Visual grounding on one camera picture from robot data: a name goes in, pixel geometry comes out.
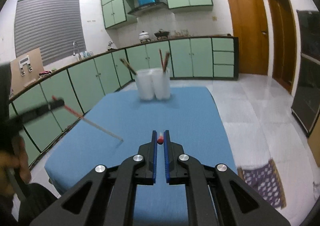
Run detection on red-handled wooden chopstick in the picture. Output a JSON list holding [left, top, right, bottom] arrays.
[[64, 105, 124, 142], [157, 132, 164, 145]]

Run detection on brown wooden chopstick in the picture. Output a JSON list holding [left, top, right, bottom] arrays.
[[159, 49, 164, 70]]

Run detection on chrome kitchen faucet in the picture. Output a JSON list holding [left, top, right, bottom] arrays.
[[73, 41, 81, 60]]

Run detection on green lower kitchen cabinets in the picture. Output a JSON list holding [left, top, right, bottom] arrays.
[[8, 36, 239, 167]]

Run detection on person's left hand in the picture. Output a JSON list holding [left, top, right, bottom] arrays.
[[1, 135, 31, 197]]

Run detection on blue table cloth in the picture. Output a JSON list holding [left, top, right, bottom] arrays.
[[44, 86, 238, 226]]

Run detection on cardboard box on counter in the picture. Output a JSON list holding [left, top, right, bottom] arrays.
[[10, 48, 44, 95]]

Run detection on white double utensil holder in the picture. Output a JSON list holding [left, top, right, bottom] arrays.
[[135, 67, 171, 101]]

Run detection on grey window blind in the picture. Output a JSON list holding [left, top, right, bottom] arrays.
[[14, 0, 86, 65]]

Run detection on white cooking pot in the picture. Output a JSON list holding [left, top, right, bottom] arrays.
[[139, 31, 151, 43]]

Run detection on black wok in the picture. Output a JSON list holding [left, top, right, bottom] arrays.
[[154, 30, 170, 41]]

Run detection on purple patterned floor mat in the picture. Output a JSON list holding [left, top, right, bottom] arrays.
[[237, 159, 286, 209]]

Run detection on black range hood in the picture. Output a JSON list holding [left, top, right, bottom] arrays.
[[127, 2, 168, 17]]

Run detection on black glass cabinet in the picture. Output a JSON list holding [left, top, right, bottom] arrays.
[[291, 10, 319, 136]]

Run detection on brown wooden door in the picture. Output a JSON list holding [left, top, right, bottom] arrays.
[[228, 0, 269, 75]]

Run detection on cardboard box on floor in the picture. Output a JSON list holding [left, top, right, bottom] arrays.
[[308, 118, 320, 167]]

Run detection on open wooden doorway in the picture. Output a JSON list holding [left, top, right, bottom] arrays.
[[268, 0, 297, 93]]

